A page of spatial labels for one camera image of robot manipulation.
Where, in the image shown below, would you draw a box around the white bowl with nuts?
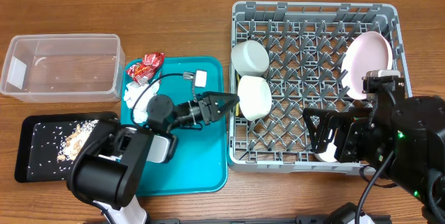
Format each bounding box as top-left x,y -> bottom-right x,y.
237,75 -> 272,121

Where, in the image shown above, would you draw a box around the teal serving tray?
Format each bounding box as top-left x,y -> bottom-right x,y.
136,56 -> 228,196

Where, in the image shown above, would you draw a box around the yellow plastic spoon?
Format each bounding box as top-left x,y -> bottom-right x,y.
235,74 -> 241,117

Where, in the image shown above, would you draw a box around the grey bowl with rice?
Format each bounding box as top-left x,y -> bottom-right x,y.
231,40 -> 269,77

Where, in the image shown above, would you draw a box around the pink round plate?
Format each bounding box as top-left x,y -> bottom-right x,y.
341,31 -> 393,100

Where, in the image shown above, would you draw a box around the red snack wrapper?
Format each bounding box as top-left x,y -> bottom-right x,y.
126,52 -> 165,86

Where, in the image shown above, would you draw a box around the spilled rice and nuts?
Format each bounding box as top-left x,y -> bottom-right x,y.
28,120 -> 99,179

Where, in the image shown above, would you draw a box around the clear plastic bin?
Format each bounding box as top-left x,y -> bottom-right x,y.
1,33 -> 125,103

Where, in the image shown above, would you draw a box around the white cup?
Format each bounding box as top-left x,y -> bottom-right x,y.
314,143 -> 337,163

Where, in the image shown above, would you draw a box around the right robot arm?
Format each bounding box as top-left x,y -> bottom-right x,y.
302,76 -> 444,223

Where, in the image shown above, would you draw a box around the grey dishwasher rack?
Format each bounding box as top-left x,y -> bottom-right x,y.
228,1 -> 408,175

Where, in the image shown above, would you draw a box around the black tray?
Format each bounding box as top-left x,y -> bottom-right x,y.
14,111 -> 118,183

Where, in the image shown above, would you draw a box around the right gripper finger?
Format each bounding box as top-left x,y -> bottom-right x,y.
311,128 -> 335,154
302,108 -> 351,130

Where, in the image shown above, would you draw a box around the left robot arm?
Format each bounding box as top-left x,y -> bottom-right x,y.
67,92 -> 239,223

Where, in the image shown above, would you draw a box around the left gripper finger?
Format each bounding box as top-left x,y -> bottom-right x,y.
216,100 -> 239,120
203,91 -> 239,104

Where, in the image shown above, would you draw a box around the white napkin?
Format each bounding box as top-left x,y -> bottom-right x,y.
123,81 -> 160,124

